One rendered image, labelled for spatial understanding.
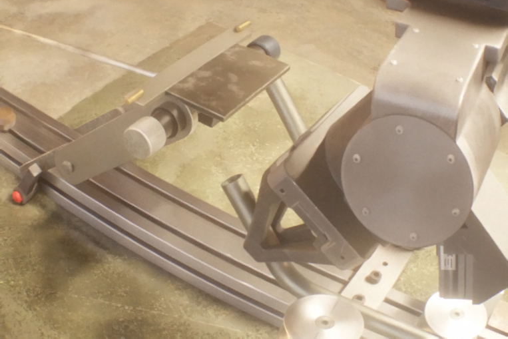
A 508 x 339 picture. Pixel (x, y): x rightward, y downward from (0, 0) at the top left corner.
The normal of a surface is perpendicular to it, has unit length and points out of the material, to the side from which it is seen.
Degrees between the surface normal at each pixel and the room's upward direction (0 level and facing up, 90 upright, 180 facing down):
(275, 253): 99
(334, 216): 30
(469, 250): 90
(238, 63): 0
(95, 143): 90
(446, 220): 91
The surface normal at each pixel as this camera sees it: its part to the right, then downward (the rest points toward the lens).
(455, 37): -0.07, -0.84
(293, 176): 0.55, -0.51
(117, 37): 0.15, -0.81
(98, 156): -0.51, 0.43
